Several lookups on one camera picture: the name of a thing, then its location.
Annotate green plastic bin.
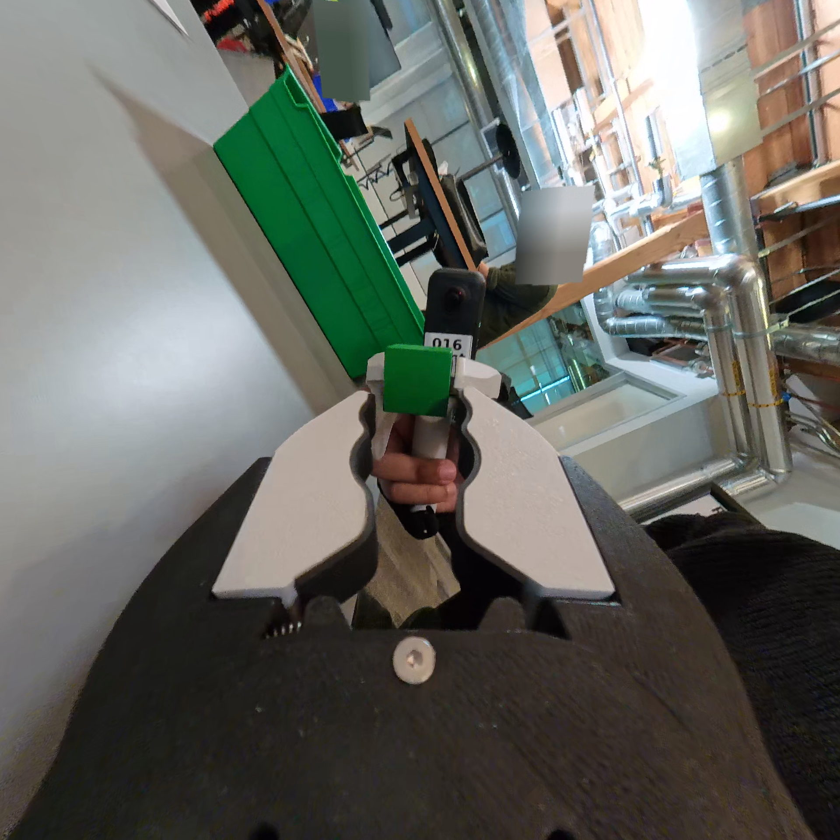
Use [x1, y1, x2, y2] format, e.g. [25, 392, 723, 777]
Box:
[213, 64, 429, 380]

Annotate person's right hand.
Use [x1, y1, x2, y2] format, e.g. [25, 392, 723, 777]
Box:
[369, 430, 462, 516]

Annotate grey desk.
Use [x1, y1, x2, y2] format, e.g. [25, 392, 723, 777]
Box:
[0, 0, 371, 762]

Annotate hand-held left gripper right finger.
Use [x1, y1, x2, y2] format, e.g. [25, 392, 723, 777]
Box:
[455, 388, 617, 601]

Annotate large silver duct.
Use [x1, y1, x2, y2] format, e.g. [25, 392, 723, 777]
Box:
[453, 0, 546, 188]

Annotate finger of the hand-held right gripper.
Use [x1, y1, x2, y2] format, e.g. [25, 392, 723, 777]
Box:
[451, 357, 504, 423]
[365, 350, 396, 462]

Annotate green cube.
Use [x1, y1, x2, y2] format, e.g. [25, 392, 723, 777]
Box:
[381, 344, 455, 419]

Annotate wooden beam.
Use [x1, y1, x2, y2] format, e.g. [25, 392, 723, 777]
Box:
[486, 209, 713, 350]

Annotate silver ventilation ducts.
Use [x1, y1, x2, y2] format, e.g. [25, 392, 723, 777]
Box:
[591, 252, 798, 490]

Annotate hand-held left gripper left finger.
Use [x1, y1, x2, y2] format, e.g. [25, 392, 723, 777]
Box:
[210, 400, 379, 625]

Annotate wooden top table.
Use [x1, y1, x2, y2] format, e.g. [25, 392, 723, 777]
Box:
[377, 118, 490, 271]

